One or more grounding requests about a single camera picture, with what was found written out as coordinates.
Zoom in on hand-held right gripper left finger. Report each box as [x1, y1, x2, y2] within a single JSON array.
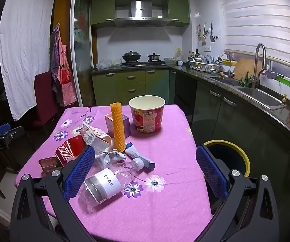
[[9, 145, 96, 242]]

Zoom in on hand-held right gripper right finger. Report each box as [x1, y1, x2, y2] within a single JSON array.
[[194, 145, 280, 242]]

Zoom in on red cardboard box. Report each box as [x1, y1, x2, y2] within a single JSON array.
[[55, 134, 87, 168]]

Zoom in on clear plastic bottle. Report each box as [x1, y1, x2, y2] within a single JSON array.
[[78, 158, 145, 213]]

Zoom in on brown plastic tray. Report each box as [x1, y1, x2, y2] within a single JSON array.
[[38, 156, 63, 178]]

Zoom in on silver wrapper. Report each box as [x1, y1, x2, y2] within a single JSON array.
[[94, 149, 126, 167]]

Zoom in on yellow rimmed trash bin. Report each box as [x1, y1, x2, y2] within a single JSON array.
[[202, 139, 251, 182]]

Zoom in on white red milk carton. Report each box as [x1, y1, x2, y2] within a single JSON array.
[[79, 122, 115, 154]]

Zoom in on yellow foam net tube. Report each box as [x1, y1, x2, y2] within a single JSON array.
[[110, 102, 126, 153]]

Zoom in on toothpaste tube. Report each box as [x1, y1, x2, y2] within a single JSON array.
[[125, 142, 156, 170]]

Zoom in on purple cardboard box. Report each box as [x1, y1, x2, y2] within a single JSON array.
[[105, 113, 131, 139]]

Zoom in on instant noodle paper bucket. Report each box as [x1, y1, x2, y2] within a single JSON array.
[[129, 95, 166, 134]]

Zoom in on maroon chair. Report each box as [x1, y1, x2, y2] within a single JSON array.
[[32, 71, 60, 131]]

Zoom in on pink floral tablecloth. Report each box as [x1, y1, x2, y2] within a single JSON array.
[[14, 104, 213, 237]]

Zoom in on dark green base cabinets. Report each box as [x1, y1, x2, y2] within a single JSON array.
[[169, 69, 290, 232]]

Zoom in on pink checkered apron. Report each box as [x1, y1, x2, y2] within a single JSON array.
[[50, 24, 78, 107]]

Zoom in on light green base cabinets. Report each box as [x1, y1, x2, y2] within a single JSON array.
[[91, 68, 171, 106]]

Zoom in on white hanging sheet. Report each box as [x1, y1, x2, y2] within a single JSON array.
[[0, 0, 56, 121]]

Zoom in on steel sink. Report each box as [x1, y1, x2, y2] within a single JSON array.
[[237, 87, 287, 110]]

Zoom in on thin steel faucet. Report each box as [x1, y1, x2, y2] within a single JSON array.
[[221, 52, 232, 79]]

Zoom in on white dish rack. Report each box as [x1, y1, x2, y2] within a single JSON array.
[[187, 54, 220, 71]]

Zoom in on wooden cutting board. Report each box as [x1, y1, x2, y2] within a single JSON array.
[[234, 57, 258, 81]]

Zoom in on clear plastic bags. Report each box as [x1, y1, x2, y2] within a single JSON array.
[[96, 58, 121, 69]]

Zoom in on glass sliding door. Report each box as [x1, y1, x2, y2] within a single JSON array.
[[70, 0, 97, 106]]

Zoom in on purple faucet caddy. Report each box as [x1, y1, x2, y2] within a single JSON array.
[[261, 69, 278, 79]]

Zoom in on green plastic holder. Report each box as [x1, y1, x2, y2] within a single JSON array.
[[277, 74, 290, 87]]

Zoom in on tall steel kitchen faucet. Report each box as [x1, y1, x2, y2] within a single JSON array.
[[251, 43, 268, 89]]

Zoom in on gas stove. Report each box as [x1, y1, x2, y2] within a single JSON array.
[[121, 60, 166, 67]]

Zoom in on black wok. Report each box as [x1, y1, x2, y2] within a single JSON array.
[[122, 50, 141, 62]]

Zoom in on striped window blind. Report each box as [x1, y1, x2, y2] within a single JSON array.
[[219, 0, 290, 65]]

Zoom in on steel range hood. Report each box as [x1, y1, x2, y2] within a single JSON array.
[[115, 0, 172, 28]]

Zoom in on green wall cabinets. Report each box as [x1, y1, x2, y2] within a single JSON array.
[[91, 0, 191, 29]]

